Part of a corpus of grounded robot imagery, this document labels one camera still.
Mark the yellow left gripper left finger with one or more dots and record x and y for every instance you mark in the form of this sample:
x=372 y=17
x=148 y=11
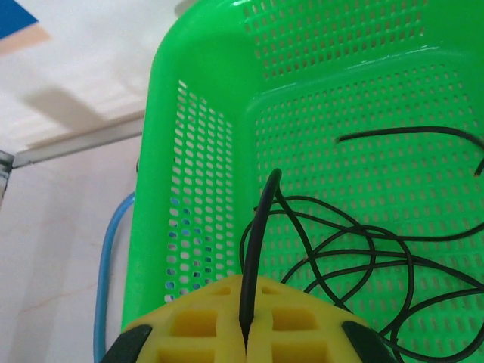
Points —
x=223 y=295

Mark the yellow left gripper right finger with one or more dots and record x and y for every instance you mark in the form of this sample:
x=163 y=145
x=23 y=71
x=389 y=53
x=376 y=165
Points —
x=325 y=314

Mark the blue stethoscope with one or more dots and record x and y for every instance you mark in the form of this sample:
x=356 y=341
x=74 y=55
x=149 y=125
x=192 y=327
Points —
x=103 y=264

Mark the aluminium table end rail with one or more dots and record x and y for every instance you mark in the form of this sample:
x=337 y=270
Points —
x=75 y=142

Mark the green plastic basket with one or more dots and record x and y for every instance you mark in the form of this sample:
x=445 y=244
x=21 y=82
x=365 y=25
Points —
x=211 y=56

